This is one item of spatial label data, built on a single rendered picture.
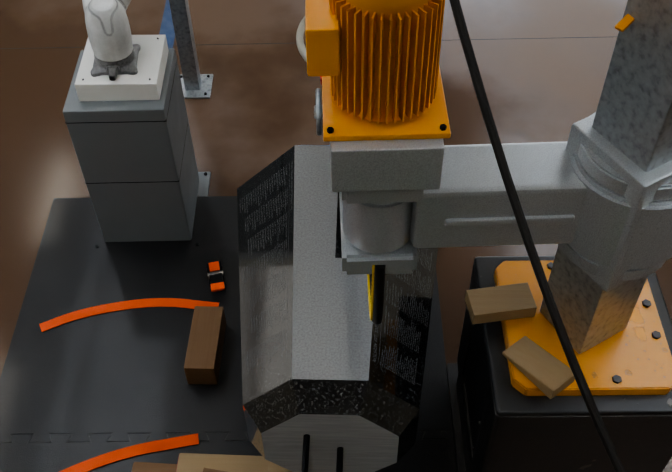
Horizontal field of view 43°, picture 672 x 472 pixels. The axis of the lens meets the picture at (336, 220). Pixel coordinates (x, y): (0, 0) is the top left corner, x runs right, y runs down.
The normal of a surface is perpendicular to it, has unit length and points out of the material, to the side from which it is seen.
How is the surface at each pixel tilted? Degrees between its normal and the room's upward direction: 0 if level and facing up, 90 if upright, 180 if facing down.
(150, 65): 1
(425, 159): 90
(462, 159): 0
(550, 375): 11
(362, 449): 90
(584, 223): 90
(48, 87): 0
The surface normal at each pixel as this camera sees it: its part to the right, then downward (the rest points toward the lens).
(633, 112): -0.87, 0.38
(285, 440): -0.04, 0.74
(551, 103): -0.01, -0.67
